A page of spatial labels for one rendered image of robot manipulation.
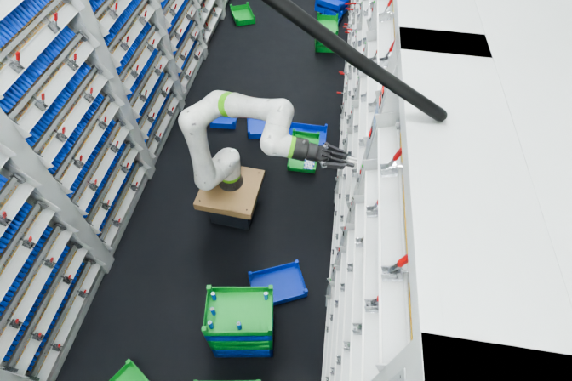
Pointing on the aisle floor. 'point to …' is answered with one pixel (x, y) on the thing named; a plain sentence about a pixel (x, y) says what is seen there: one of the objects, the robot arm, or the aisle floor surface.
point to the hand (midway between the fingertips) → (354, 162)
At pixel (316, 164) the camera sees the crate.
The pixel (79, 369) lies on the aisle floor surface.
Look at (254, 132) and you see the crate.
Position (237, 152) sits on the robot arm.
